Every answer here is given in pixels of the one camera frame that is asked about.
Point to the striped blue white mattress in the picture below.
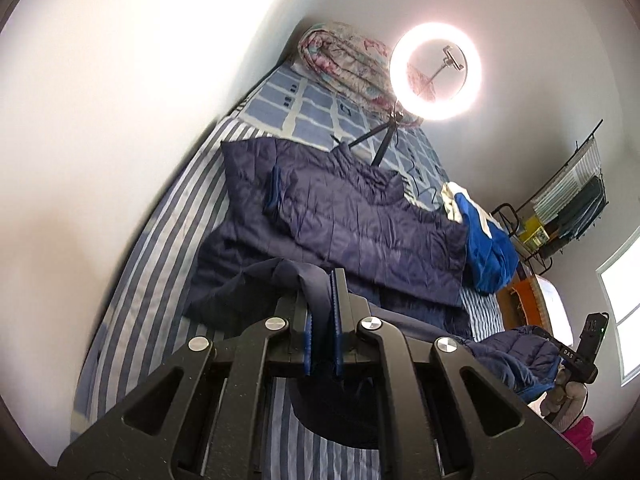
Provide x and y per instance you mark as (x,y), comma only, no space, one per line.
(143,322)

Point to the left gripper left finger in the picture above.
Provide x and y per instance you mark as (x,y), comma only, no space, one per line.
(195,416)

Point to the navy puffer jacket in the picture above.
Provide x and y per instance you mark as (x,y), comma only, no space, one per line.
(297,213)

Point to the black clothes rack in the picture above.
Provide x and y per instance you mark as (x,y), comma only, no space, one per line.
(512,219)

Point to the window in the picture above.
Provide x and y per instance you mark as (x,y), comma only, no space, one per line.
(619,278)

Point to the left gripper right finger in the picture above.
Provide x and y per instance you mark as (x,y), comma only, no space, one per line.
(431,410)

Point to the floral folded quilt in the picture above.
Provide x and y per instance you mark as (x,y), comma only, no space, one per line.
(350,63)

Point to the pink sleeve forearm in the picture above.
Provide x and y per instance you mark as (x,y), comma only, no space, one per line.
(581,437)

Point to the gloved right hand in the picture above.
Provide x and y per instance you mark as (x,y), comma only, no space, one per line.
(563,406)

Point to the dark hanging clothes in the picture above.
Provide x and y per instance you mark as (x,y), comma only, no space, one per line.
(579,214)

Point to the orange covered bench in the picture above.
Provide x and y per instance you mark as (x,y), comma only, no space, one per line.
(531,299)

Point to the striped hanging towel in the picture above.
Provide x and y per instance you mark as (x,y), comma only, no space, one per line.
(568,181)

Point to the bright ring light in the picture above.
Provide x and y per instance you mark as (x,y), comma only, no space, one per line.
(436,71)

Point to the blue folded garment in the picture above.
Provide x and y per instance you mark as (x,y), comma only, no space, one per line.
(491,258)

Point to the yellow green box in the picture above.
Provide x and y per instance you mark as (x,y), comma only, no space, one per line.
(533,235)

